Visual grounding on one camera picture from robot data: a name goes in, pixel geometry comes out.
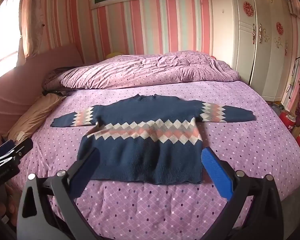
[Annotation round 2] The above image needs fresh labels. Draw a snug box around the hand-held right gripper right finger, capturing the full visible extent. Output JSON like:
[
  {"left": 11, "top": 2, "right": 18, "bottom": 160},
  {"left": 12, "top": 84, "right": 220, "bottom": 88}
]
[{"left": 201, "top": 147, "right": 283, "bottom": 240}]

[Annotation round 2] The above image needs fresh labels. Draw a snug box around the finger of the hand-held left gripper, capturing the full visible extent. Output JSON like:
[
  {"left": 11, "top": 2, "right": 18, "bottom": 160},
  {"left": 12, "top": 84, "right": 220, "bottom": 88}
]
[
  {"left": 7, "top": 138, "right": 33, "bottom": 159},
  {"left": 0, "top": 139, "right": 15, "bottom": 158}
]

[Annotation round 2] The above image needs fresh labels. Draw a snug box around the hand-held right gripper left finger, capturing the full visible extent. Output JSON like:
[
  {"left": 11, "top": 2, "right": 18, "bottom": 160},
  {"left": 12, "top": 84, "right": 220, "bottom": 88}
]
[{"left": 16, "top": 147, "right": 102, "bottom": 240}]

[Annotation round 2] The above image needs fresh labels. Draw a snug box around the navy diamond-pattern knit sweater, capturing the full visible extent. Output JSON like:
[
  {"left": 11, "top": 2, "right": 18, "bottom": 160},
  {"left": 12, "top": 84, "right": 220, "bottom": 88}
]
[{"left": 51, "top": 94, "right": 256, "bottom": 185}]

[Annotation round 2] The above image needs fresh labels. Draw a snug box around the person's left hand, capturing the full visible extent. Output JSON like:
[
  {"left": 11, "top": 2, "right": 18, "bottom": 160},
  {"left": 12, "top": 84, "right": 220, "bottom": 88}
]
[{"left": 0, "top": 183, "right": 19, "bottom": 228}]

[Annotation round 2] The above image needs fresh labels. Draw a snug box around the tan pillow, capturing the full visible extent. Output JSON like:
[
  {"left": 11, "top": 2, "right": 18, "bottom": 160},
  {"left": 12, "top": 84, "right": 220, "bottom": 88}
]
[{"left": 6, "top": 94, "right": 67, "bottom": 143}]

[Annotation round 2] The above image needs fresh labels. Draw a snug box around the bed with purple dotted sheet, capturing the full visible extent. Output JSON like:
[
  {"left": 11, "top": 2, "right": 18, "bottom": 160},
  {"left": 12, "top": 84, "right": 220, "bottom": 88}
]
[{"left": 5, "top": 50, "right": 300, "bottom": 240}]

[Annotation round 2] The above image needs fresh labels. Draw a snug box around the pink padded headboard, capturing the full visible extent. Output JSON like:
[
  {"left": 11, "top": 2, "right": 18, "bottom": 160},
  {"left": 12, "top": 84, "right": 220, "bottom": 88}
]
[{"left": 0, "top": 42, "right": 84, "bottom": 148}]

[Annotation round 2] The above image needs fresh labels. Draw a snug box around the purple dotted folded quilt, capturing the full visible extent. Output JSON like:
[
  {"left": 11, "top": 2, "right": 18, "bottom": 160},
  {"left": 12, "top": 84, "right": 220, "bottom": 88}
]
[{"left": 42, "top": 51, "right": 241, "bottom": 92}]

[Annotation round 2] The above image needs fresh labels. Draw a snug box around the pink striped curtain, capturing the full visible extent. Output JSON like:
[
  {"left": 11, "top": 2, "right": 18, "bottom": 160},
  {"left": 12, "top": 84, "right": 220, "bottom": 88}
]
[{"left": 16, "top": 0, "right": 50, "bottom": 63}]

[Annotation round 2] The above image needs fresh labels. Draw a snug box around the white wardrobe with ornaments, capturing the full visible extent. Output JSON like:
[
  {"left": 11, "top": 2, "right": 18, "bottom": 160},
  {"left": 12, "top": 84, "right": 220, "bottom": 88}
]
[{"left": 210, "top": 0, "right": 294, "bottom": 102}]

